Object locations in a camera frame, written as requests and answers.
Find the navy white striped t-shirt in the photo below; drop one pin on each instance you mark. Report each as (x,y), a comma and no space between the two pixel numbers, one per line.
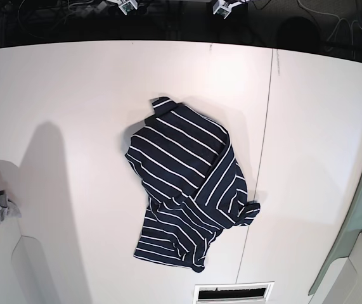
(195,186)

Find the white bin left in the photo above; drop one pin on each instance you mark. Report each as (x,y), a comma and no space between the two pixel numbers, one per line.
(25,276)

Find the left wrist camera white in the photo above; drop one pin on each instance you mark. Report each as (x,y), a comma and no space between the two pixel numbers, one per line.
(223,8)

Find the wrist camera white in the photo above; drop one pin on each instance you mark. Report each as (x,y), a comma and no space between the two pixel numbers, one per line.
(126,6)
(223,8)

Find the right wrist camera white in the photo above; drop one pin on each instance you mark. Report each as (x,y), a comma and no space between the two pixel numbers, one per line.
(126,6)

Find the white cables background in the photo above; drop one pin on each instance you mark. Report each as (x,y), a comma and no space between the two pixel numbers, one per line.
(333,34)

